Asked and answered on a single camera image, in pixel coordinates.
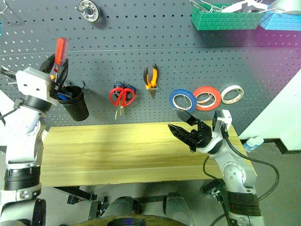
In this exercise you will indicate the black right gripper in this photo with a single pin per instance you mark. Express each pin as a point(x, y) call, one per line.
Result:
point(203, 136)

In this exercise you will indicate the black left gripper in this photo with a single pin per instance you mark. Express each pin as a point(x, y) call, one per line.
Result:
point(56, 88)

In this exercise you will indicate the blue tape roll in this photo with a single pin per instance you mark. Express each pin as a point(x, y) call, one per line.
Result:
point(175, 97)

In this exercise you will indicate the orange and black pliers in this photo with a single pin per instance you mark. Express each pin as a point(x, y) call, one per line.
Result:
point(151, 80)

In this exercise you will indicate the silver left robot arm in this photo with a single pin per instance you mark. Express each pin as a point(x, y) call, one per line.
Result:
point(20, 146)

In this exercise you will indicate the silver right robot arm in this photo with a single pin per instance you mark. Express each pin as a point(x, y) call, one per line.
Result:
point(235, 174)

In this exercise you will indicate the red tape roll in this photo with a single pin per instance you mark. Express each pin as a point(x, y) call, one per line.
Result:
point(217, 99)

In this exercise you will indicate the small silver pegboard hooks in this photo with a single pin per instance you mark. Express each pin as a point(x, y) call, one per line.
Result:
point(12, 82)

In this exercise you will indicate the white tape roll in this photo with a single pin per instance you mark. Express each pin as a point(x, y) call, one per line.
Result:
point(237, 97)

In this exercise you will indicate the dark grey perforated pegboard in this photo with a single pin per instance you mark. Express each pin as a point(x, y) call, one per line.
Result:
point(150, 56)

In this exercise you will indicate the silver corner pegboard hook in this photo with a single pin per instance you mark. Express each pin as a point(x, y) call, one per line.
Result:
point(3, 8)

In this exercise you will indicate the black plastic cup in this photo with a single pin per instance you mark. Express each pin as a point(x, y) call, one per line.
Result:
point(76, 106)

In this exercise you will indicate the clear bottle with blue label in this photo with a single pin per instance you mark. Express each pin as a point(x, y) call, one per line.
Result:
point(254, 142)

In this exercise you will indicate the white table with black edge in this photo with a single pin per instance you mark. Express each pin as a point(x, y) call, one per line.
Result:
point(277, 113)
point(2, 117)

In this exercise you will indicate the dark grey rounded shape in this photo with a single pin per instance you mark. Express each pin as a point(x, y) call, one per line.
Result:
point(122, 207)

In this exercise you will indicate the green brick pattern box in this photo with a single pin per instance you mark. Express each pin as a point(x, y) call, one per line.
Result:
point(225, 21)

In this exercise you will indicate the white plastic clothes hangers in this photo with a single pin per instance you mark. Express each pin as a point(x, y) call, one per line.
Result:
point(244, 5)

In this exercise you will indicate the blue brick pattern box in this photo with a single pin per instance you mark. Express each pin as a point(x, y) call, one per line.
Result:
point(282, 21)

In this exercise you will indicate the grey rounded lamp shade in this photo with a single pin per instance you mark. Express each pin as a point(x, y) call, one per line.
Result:
point(287, 5)

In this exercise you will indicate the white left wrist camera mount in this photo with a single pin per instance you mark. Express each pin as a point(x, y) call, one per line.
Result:
point(33, 82)

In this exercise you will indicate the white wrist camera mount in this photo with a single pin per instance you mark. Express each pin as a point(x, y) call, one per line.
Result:
point(224, 122)
point(33, 82)

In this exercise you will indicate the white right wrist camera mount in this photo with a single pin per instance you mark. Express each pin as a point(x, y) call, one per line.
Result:
point(224, 122)

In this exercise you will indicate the black metal table frame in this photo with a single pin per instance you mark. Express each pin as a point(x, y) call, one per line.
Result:
point(80, 195)

